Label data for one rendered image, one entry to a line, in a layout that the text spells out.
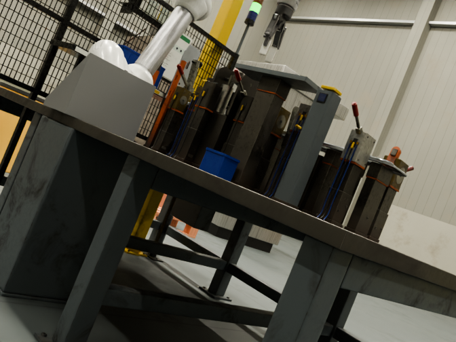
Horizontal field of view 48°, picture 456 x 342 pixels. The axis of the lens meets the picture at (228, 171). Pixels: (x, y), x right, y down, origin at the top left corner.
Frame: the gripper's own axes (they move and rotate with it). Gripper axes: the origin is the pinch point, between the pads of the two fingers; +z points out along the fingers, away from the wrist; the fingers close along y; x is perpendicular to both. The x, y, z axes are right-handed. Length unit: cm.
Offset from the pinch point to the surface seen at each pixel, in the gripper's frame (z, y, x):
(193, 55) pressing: -3, 60, 68
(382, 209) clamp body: 42, 29, -64
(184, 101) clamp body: 27, 33, 47
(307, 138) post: 30.6, -17.2, -34.8
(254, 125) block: 31.9, -9.1, -10.8
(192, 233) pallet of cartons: 122, 301, 130
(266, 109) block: 24.4, -9.8, -13.0
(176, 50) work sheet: -7, 79, 91
